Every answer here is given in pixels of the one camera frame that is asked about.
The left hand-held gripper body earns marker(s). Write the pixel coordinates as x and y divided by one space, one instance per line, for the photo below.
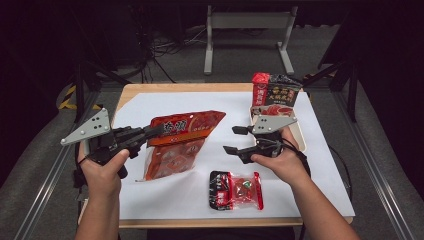
90 128

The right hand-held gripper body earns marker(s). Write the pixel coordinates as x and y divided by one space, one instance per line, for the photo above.
270 124

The red and white tomato packet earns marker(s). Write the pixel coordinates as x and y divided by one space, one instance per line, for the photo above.
273 110

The red and black seasoning packet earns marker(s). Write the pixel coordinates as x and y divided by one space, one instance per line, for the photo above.
280 93

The large orange snack packet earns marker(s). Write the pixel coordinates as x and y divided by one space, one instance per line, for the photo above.
186 126

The person's right hand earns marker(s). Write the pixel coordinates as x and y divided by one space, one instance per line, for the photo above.
283 166

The person's left hand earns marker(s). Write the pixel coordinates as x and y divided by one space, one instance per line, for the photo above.
100 176

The white paper sheet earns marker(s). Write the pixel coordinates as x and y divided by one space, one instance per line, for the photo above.
206 156

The yellow and black floor tape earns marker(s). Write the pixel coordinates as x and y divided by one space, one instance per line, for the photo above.
71 100

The small black and red packet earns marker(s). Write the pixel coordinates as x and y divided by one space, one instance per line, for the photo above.
240 190

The black tripod stand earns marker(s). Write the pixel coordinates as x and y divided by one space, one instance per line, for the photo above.
86 86
346 80

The wooden table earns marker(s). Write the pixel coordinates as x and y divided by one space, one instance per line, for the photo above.
186 87

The white metal stand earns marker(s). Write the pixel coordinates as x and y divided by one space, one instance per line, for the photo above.
248 20

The aluminium floor rail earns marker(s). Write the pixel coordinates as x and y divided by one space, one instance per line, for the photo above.
376 173
50 186

